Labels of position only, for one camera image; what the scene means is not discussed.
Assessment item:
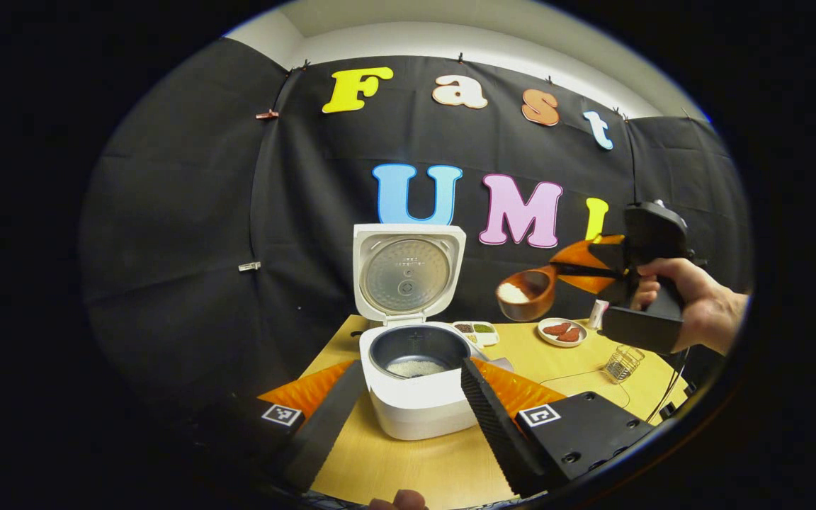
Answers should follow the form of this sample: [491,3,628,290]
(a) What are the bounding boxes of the white divided grain dish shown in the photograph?
[452,321,501,348]

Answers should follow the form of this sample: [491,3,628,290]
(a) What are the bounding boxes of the black backdrop cloth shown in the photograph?
[79,35,752,426]

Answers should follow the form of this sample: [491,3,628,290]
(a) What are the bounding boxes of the wire chopstick holder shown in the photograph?
[605,345,645,384]

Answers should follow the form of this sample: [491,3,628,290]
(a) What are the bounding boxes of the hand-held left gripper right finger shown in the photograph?
[460,356,664,498]

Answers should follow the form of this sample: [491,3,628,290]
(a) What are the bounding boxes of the brown wooden spoon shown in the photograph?
[497,263,621,323]

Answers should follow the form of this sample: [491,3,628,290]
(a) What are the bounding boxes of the white rice cooker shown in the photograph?
[351,224,515,441]

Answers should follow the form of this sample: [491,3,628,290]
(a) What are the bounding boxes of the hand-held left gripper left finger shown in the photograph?
[167,358,366,497]

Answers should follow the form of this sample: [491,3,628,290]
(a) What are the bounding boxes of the white rice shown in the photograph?
[387,359,448,378]

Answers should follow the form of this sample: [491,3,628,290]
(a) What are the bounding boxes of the white round plate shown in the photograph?
[537,317,588,348]

